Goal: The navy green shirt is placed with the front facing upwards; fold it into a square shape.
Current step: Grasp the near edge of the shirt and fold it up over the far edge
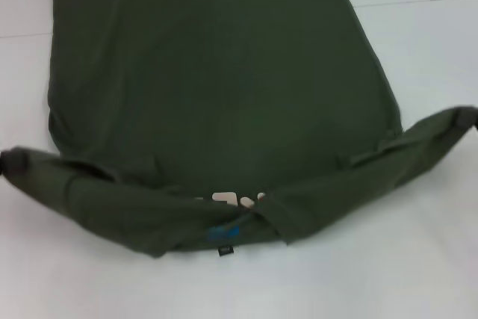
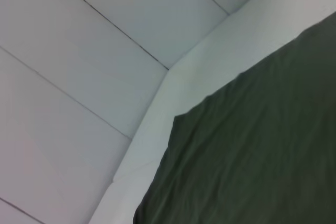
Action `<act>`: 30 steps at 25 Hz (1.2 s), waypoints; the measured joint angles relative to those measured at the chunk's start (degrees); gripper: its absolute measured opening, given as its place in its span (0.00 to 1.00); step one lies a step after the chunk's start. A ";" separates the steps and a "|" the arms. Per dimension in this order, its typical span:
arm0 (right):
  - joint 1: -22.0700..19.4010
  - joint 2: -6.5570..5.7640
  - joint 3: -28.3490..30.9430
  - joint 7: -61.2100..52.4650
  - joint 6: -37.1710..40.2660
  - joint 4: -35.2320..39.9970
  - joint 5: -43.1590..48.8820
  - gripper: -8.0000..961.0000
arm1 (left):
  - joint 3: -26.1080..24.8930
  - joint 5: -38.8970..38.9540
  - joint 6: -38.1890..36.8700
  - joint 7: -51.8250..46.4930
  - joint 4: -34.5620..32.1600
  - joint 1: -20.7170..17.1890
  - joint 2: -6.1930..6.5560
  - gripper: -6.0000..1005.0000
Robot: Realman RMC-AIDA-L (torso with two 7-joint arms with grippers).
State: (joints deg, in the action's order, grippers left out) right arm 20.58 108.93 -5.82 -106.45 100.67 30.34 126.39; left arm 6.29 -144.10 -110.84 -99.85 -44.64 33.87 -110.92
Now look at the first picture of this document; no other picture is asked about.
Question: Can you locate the dark green FREE t-shirt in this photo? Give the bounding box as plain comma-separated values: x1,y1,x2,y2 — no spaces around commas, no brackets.
7,0,478,261

